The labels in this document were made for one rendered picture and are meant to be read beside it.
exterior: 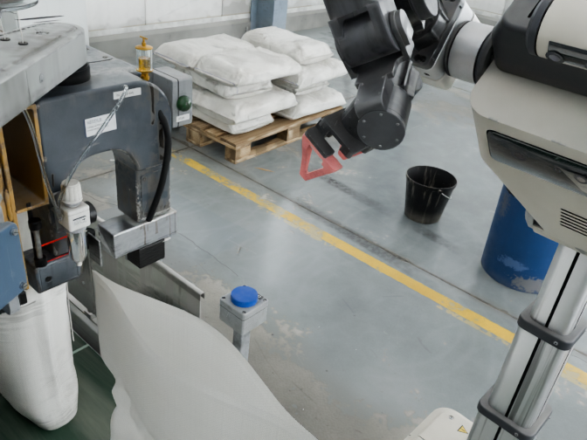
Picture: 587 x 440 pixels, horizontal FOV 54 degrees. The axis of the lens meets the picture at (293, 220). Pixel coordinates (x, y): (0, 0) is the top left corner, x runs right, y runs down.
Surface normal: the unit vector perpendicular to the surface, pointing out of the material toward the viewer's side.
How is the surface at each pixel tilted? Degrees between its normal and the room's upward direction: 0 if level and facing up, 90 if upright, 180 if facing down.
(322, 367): 0
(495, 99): 40
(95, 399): 0
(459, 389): 0
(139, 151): 90
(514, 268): 93
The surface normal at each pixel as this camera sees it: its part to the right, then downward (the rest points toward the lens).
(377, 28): -0.40, 0.46
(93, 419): 0.11, -0.85
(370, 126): -0.27, 0.70
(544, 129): -0.37, -0.46
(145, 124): 0.74, 0.41
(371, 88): -0.50, -0.64
